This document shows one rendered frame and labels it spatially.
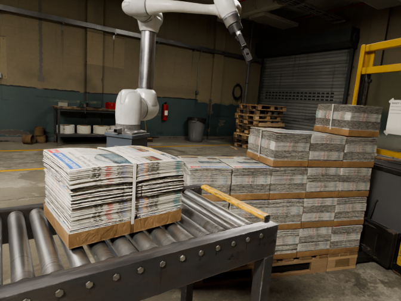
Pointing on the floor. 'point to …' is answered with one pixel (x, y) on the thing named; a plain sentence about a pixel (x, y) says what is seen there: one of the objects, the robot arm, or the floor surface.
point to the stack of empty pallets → (253, 120)
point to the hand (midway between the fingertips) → (249, 59)
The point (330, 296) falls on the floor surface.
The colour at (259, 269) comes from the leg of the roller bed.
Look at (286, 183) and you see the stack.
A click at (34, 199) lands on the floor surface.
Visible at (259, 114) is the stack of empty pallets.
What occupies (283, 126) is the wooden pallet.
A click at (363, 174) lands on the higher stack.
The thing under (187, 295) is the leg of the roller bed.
